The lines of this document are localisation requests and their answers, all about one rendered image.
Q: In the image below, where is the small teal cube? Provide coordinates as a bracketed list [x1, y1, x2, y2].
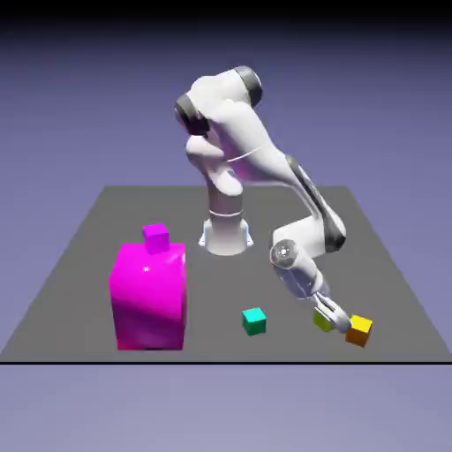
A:
[241, 306, 267, 337]

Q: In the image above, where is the large magenta box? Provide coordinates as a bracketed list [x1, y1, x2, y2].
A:
[108, 242, 187, 351]

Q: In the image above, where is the small yellow-green cube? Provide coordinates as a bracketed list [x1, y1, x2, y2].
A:
[313, 307, 336, 334]

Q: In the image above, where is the small orange cube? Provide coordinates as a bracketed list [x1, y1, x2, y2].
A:
[344, 314, 374, 349]

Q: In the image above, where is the small purple cube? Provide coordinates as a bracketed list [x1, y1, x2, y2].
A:
[141, 222, 171, 255]

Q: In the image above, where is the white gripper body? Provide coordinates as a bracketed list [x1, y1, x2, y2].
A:
[312, 291, 353, 335]

